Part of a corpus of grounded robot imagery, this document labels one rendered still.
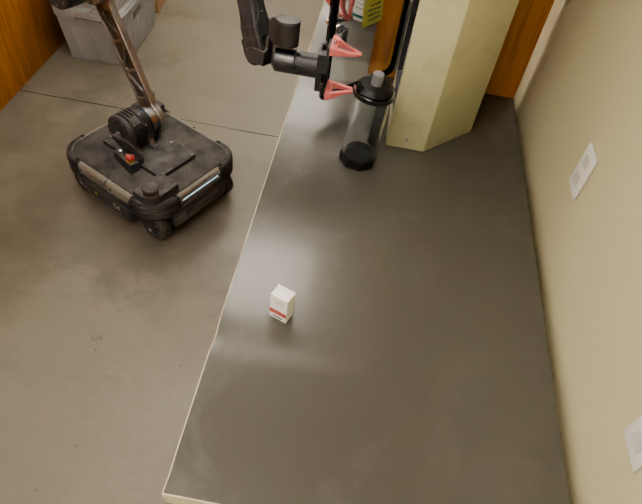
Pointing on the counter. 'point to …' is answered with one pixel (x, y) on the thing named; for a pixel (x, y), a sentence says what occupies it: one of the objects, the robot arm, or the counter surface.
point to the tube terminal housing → (447, 70)
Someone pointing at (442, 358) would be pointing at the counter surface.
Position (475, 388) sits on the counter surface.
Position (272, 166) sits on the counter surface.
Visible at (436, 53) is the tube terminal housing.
